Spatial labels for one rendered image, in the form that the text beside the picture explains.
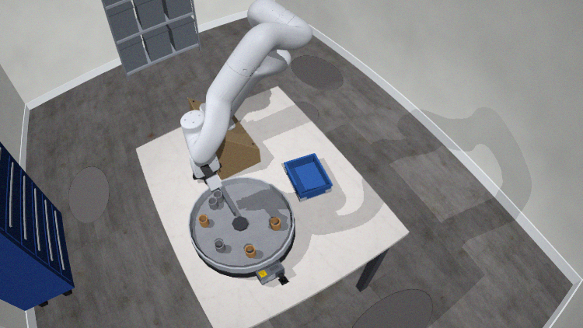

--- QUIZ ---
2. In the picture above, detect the grey cylinder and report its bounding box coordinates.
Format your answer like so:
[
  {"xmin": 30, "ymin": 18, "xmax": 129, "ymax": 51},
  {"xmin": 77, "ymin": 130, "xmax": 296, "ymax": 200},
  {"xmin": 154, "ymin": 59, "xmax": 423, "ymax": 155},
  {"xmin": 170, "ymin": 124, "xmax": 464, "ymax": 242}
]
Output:
[
  {"xmin": 208, "ymin": 197, "xmax": 218, "ymax": 210},
  {"xmin": 213, "ymin": 190, "xmax": 224, "ymax": 203},
  {"xmin": 214, "ymin": 239, "xmax": 225, "ymax": 253}
]

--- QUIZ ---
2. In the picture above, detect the bronze bushing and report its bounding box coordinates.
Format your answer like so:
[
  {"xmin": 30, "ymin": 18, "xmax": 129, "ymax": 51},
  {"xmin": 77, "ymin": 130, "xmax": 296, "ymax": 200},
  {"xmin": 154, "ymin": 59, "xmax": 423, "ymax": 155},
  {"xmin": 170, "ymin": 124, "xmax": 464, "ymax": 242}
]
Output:
[
  {"xmin": 198, "ymin": 215, "xmax": 209, "ymax": 228},
  {"xmin": 245, "ymin": 245, "xmax": 256, "ymax": 258},
  {"xmin": 271, "ymin": 217, "xmax": 281, "ymax": 231}
]

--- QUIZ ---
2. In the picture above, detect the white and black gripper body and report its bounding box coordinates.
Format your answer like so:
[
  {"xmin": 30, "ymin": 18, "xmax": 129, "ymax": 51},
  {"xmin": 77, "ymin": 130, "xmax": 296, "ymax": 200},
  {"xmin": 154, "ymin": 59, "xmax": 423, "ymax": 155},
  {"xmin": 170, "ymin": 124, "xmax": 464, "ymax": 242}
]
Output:
[{"xmin": 190, "ymin": 153, "xmax": 220, "ymax": 178}]

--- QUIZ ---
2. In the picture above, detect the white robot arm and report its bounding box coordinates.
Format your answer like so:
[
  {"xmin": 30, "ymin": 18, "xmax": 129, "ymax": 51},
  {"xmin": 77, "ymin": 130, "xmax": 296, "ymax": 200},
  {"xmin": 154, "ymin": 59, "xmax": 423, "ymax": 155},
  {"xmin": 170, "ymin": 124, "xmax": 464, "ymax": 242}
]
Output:
[{"xmin": 180, "ymin": 0, "xmax": 312, "ymax": 164}]

